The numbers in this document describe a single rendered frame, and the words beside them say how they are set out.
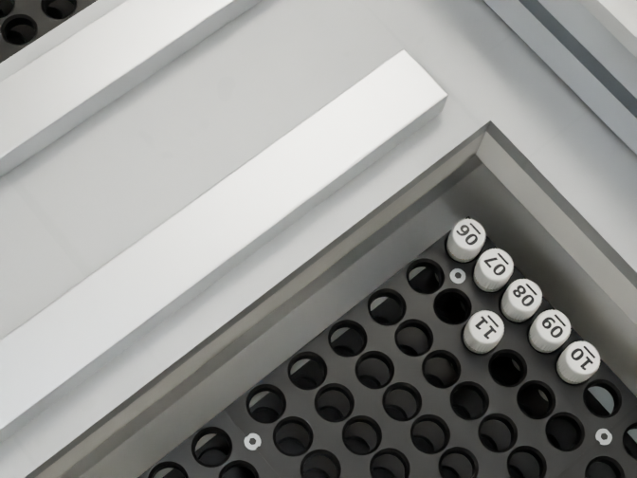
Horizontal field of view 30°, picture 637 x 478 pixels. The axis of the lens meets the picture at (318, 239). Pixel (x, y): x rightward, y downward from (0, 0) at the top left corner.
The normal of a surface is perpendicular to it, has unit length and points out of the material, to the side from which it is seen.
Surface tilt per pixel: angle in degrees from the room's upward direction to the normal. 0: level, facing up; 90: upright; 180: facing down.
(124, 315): 0
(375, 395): 0
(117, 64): 0
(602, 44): 90
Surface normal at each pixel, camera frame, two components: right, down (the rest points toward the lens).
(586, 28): -0.76, 0.58
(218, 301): 0.06, -0.36
